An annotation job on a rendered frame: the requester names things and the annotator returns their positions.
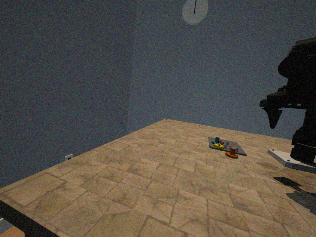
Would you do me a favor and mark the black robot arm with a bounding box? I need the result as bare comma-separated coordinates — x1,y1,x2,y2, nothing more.
267,37,316,165

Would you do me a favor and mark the orange gear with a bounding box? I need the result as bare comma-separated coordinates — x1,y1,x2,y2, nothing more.
225,147,238,158

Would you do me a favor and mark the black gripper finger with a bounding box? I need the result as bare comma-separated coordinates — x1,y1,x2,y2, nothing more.
262,108,283,129
302,112,316,137

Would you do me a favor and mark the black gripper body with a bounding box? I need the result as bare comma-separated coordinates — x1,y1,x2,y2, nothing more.
259,81,316,113

